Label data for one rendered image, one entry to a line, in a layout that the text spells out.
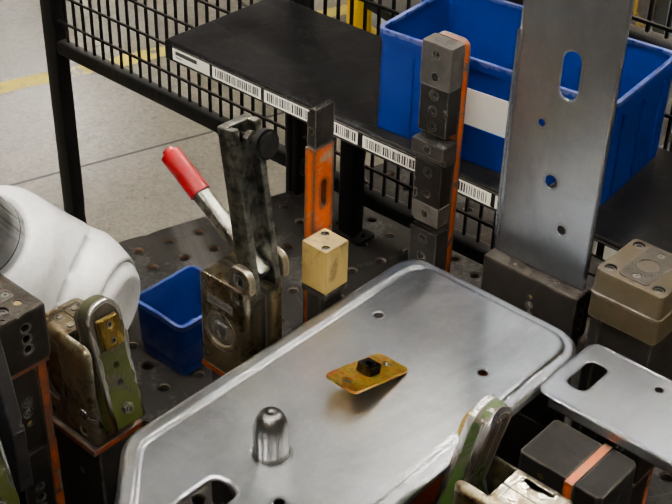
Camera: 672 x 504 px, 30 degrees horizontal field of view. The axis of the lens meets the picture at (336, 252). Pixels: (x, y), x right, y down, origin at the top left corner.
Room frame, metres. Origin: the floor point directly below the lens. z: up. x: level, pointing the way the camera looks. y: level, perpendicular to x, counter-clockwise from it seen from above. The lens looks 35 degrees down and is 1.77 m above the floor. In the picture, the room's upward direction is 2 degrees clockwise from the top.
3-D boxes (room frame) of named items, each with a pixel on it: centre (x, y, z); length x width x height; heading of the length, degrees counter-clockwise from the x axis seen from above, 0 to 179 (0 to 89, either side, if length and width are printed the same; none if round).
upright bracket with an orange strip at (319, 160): (1.07, 0.02, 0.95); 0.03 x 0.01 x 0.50; 139
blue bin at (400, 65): (1.32, -0.21, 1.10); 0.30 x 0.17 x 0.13; 54
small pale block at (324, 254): (1.04, 0.01, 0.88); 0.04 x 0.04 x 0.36; 49
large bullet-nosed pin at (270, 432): (0.80, 0.05, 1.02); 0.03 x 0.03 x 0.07
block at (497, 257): (1.09, -0.21, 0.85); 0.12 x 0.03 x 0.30; 49
